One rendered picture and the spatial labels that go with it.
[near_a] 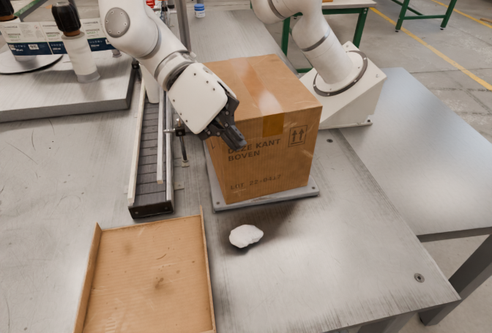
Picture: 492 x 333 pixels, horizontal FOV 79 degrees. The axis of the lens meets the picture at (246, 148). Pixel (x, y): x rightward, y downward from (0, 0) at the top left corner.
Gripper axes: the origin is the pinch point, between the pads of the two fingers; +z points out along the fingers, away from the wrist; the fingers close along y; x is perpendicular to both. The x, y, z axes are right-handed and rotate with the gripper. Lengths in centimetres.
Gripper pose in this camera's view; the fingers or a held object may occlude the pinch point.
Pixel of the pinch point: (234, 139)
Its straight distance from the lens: 55.1
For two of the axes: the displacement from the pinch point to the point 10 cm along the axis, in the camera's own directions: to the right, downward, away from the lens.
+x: -4.0, 1.7, -9.0
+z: 6.4, 7.5, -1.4
